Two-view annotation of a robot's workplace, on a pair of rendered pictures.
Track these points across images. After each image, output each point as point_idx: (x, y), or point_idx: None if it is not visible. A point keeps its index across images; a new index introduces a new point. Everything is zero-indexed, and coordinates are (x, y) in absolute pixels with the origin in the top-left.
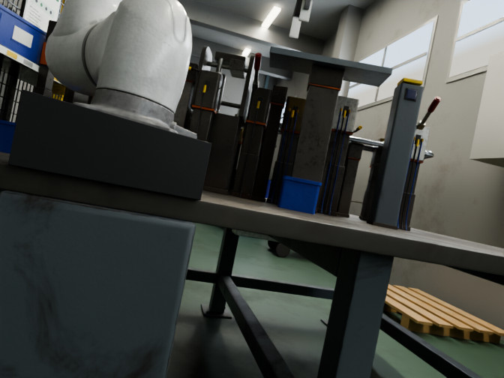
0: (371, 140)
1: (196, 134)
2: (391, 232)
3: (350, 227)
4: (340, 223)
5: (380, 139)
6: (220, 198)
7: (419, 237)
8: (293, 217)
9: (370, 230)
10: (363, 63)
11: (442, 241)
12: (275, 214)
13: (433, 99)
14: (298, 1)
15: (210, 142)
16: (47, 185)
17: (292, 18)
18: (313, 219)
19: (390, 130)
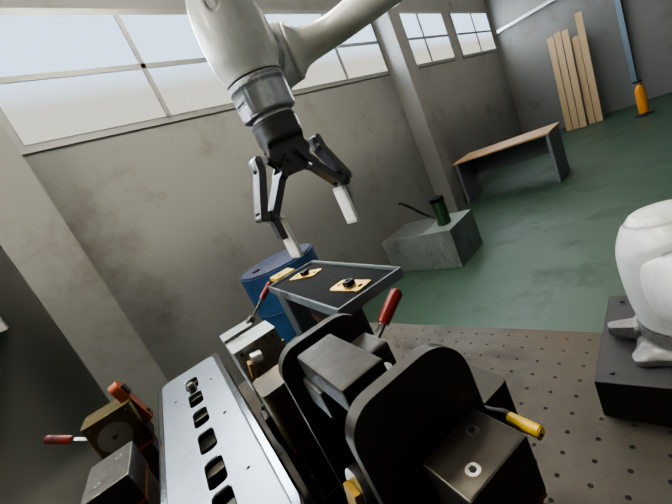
0: (231, 376)
1: (608, 323)
2: (442, 344)
3: (498, 329)
4: (475, 350)
5: (127, 404)
6: (568, 391)
7: (408, 350)
8: (540, 330)
9: (478, 332)
10: (327, 261)
11: (398, 346)
12: (554, 330)
13: (270, 284)
14: (284, 185)
15: (610, 296)
16: None
17: (286, 219)
18: (511, 340)
19: (317, 322)
